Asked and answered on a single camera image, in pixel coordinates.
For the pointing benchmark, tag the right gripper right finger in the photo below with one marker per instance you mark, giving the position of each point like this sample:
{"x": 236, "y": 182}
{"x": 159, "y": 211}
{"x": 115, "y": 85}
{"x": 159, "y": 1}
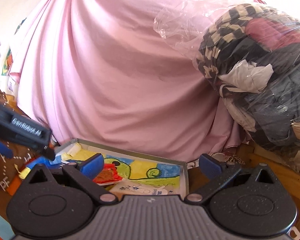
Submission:
{"x": 241, "y": 202}

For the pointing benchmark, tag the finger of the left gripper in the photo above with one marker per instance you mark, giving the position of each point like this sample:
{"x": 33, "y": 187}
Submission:
{"x": 24, "y": 131}
{"x": 5, "y": 151}

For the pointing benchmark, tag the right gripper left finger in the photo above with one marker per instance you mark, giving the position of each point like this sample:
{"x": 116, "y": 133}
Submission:
{"x": 58, "y": 202}

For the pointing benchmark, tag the red snack packet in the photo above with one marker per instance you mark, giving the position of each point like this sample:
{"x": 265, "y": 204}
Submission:
{"x": 108, "y": 175}

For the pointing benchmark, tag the toast bread packet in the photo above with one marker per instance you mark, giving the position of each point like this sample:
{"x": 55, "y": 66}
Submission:
{"x": 135, "y": 188}

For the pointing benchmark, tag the brown PF patterned cloth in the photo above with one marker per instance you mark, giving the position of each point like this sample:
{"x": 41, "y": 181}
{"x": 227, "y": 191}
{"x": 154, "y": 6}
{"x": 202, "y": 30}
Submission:
{"x": 13, "y": 170}

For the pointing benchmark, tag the colourful cartoon blanket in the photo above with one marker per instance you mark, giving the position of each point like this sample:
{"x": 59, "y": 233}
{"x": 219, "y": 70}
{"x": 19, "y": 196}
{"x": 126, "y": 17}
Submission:
{"x": 6, "y": 194}

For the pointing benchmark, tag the grey tray box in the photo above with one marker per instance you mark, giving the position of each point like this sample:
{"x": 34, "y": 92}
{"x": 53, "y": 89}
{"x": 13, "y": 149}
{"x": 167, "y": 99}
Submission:
{"x": 133, "y": 166}

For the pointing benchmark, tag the cartoon drawing paper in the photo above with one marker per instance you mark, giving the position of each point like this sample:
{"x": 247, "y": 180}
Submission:
{"x": 90, "y": 167}

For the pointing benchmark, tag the pink fabric cover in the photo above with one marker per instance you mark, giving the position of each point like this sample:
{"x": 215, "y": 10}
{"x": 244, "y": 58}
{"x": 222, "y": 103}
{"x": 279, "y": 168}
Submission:
{"x": 96, "y": 70}

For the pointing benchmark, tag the clear bag of clothes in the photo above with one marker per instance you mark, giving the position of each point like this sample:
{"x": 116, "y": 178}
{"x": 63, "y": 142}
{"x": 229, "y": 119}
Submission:
{"x": 250, "y": 54}

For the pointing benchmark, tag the colourful poster on wall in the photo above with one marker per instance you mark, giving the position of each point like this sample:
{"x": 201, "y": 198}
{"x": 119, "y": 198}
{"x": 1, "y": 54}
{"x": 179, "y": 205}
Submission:
{"x": 8, "y": 61}

